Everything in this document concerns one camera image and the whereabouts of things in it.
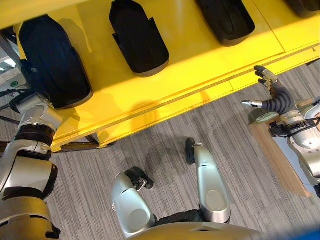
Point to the yellow metal shelf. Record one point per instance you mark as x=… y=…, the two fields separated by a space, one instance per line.
x=200 y=75

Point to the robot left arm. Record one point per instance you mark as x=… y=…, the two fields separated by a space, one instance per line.
x=27 y=170

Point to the brown box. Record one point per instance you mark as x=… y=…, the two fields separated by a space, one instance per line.
x=277 y=160

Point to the robot left leg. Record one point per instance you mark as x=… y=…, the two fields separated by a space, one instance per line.
x=132 y=205

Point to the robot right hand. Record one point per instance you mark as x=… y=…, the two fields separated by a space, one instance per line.
x=281 y=98

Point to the white device with green sticker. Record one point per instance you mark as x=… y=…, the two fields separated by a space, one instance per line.
x=10 y=78

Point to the large black sole-shaped part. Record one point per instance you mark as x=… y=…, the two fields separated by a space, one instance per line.
x=57 y=72

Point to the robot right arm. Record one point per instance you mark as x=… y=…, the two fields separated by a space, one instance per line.
x=306 y=145

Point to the robot leg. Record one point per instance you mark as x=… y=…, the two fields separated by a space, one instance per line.
x=212 y=185
x=132 y=205

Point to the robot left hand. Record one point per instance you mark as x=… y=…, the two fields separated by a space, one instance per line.
x=28 y=75

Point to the robot right leg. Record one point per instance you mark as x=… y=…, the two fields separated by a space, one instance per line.
x=212 y=185

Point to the dark shelf base frame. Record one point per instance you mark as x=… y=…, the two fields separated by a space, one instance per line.
x=80 y=142

